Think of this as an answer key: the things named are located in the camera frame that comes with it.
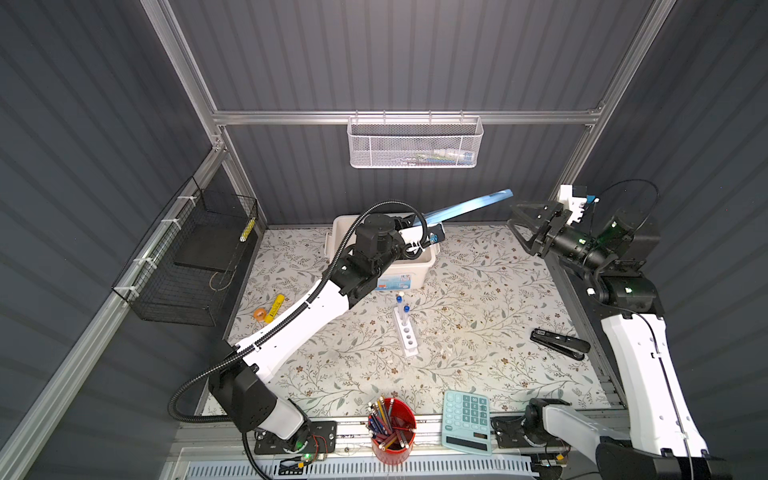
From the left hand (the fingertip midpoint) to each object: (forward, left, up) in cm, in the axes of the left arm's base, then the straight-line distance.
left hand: (409, 213), depth 70 cm
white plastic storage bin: (+3, 0, -28) cm, 28 cm away
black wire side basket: (-5, +56, -11) cm, 57 cm away
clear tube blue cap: (-9, 0, -35) cm, 36 cm away
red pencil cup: (-39, +6, -29) cm, 49 cm away
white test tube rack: (-15, 0, -34) cm, 37 cm away
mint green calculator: (-38, -13, -37) cm, 54 cm away
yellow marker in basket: (+9, +44, -12) cm, 46 cm away
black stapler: (-19, -45, -37) cm, 61 cm away
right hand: (-12, -18, +8) cm, 23 cm away
